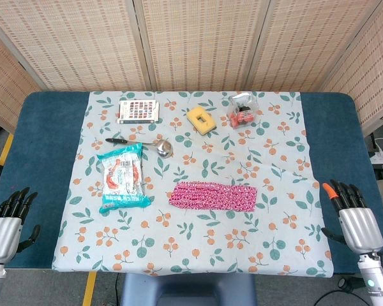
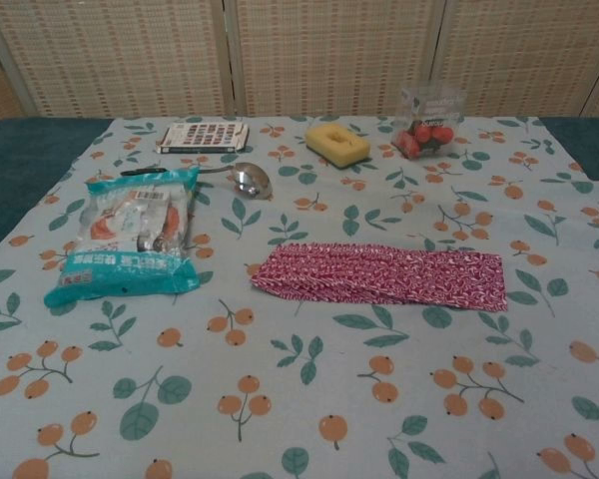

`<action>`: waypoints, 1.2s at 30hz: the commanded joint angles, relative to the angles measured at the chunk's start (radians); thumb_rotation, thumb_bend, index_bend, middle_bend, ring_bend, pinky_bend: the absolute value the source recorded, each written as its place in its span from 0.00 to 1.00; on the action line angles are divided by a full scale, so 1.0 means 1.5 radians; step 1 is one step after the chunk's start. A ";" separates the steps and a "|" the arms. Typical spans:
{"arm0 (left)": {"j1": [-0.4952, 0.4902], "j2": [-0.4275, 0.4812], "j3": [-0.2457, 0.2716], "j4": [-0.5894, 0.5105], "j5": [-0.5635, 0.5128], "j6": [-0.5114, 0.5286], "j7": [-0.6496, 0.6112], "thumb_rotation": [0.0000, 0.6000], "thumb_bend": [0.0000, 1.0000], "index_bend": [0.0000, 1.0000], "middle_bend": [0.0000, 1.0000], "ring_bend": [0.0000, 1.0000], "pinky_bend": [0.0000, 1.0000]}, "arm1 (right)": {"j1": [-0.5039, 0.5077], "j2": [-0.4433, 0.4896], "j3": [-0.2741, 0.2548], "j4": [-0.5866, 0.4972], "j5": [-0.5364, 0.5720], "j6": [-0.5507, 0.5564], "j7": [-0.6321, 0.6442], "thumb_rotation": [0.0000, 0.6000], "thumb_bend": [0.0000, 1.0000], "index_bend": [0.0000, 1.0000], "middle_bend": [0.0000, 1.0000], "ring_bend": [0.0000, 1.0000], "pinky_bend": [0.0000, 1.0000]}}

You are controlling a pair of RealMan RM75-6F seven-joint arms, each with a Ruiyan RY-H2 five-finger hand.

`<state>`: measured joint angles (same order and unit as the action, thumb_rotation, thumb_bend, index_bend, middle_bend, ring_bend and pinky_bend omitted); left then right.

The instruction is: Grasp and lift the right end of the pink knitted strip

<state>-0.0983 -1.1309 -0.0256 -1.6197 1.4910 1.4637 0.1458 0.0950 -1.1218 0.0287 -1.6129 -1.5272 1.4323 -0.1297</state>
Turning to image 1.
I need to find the bamboo folding screen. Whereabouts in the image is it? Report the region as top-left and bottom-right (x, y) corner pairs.
(0, 0), (383, 137)

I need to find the white cable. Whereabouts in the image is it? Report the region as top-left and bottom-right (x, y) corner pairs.
(368, 133), (383, 157)

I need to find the yellow sponge block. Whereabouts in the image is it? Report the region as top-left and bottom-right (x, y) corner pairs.
(186, 107), (218, 135)

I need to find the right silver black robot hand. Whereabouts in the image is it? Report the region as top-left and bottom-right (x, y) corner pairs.
(321, 179), (383, 255)

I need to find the metal ladle black handle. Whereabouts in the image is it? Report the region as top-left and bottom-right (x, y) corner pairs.
(105, 137), (174, 158)

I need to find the floral patterned tablecloth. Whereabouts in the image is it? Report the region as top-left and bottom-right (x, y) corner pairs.
(52, 91), (335, 277)

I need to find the teal white snack bag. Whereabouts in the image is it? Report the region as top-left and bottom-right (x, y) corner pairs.
(96, 142), (152, 214)

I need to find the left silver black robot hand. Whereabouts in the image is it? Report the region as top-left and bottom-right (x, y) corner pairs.
(0, 187), (41, 265)

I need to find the clear bag of red items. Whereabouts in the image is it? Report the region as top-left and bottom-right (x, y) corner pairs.
(227, 92), (260, 129)

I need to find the pink knitted headband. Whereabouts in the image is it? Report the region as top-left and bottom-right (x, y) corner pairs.
(168, 180), (259, 213)

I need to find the colourful printed card box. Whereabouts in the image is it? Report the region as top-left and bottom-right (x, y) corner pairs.
(116, 99), (160, 124)

